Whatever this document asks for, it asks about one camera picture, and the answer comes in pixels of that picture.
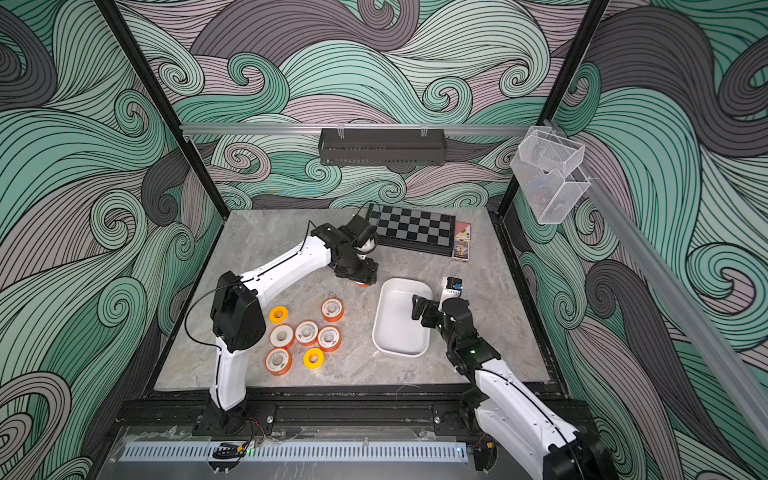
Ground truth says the yellow tape roll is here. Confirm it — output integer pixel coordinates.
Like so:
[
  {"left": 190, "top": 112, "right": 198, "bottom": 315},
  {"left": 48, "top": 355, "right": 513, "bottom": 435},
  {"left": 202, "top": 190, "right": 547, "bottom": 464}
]
[
  {"left": 268, "top": 305, "right": 289, "bottom": 324},
  {"left": 303, "top": 348, "right": 325, "bottom": 370}
]

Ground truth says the orange tape roll plain white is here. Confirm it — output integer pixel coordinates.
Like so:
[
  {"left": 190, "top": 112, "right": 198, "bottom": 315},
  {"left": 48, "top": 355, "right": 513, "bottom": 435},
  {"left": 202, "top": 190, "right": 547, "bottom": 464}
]
[{"left": 269, "top": 324, "right": 295, "bottom": 349}]

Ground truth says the orange tape roll front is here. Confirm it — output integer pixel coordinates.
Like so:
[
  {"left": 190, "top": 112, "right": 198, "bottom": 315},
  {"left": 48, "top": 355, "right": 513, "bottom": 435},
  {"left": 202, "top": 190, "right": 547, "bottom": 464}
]
[{"left": 265, "top": 348, "right": 293, "bottom": 376}]

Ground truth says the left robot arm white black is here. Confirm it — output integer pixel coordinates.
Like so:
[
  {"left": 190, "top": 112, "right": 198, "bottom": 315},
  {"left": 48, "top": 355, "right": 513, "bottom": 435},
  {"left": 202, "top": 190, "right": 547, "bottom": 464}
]
[{"left": 210, "top": 215, "right": 378, "bottom": 412}]

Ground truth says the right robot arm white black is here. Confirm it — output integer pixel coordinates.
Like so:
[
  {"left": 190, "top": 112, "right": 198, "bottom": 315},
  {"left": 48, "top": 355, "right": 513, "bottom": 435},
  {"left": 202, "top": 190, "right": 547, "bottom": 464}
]
[{"left": 411, "top": 295, "right": 618, "bottom": 479}]

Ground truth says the white storage tray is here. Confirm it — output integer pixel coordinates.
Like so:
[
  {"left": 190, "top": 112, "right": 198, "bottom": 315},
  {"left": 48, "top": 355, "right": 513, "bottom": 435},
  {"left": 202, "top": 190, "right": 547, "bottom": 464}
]
[{"left": 372, "top": 278, "right": 433, "bottom": 359}]

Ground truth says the small colourful card box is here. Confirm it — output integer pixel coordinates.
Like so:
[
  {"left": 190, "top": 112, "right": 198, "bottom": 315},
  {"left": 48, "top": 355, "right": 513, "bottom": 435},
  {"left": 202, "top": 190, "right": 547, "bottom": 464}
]
[{"left": 452, "top": 221, "right": 471, "bottom": 261}]

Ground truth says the yellow tape roll front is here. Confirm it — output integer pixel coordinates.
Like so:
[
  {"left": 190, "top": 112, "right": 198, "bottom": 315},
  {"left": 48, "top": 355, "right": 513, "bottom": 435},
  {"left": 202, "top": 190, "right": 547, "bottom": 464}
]
[{"left": 303, "top": 348, "right": 325, "bottom": 370}]

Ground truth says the black grey chessboard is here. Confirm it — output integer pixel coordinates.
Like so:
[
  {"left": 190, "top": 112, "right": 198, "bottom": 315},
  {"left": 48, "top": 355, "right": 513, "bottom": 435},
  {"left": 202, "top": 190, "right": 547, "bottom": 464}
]
[{"left": 366, "top": 204, "right": 456, "bottom": 257}]

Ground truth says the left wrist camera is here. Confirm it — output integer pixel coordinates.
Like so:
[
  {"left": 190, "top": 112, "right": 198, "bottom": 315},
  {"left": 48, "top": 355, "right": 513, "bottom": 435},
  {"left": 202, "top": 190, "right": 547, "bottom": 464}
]
[{"left": 340, "top": 215, "right": 377, "bottom": 254}]

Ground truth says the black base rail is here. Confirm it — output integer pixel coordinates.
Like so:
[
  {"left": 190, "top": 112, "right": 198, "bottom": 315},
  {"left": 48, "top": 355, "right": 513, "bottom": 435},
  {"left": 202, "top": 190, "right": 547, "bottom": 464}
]
[{"left": 115, "top": 383, "right": 481, "bottom": 438}]

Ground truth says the black wall shelf basket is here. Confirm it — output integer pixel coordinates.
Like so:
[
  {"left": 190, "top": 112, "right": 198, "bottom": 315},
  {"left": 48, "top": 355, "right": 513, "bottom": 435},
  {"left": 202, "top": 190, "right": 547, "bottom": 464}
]
[{"left": 318, "top": 129, "right": 448, "bottom": 168}]

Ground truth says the clear acrylic wall box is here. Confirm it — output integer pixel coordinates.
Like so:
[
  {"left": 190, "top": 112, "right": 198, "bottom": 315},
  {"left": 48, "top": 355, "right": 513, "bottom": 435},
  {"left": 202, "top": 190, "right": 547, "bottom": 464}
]
[{"left": 511, "top": 126, "right": 591, "bottom": 225}]

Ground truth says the aluminium rail back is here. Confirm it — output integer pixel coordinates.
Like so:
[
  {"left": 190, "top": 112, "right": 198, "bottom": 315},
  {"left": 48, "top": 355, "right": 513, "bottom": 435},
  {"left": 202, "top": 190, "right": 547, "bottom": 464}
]
[{"left": 180, "top": 122, "right": 531, "bottom": 137}]

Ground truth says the aluminium rail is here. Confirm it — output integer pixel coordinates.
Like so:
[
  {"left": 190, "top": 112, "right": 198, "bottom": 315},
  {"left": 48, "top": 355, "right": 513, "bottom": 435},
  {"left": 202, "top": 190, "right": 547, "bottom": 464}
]
[
  {"left": 542, "top": 119, "right": 768, "bottom": 448},
  {"left": 180, "top": 122, "right": 531, "bottom": 137}
]

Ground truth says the aluminium rail right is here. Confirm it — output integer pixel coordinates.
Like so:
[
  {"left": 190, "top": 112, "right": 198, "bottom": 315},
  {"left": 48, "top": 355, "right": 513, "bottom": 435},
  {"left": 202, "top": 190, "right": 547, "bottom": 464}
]
[{"left": 542, "top": 119, "right": 768, "bottom": 448}]

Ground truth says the white perforated cable duct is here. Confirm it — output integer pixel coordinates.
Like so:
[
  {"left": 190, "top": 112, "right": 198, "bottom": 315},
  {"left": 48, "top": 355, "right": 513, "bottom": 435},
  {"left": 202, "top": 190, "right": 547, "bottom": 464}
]
[{"left": 117, "top": 441, "right": 468, "bottom": 464}]

